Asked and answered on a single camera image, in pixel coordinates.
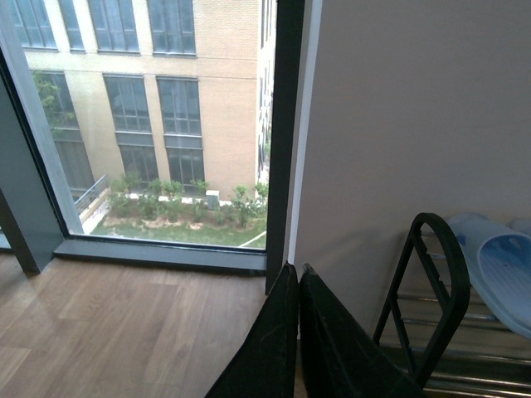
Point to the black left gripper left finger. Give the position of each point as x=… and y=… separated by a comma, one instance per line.
x=264, y=366

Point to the black metal shoe rack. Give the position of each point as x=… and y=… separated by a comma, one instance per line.
x=439, y=331

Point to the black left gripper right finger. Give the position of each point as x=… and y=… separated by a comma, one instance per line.
x=338, y=358

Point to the light blue slipper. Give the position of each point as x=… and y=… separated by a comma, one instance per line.
x=498, y=262

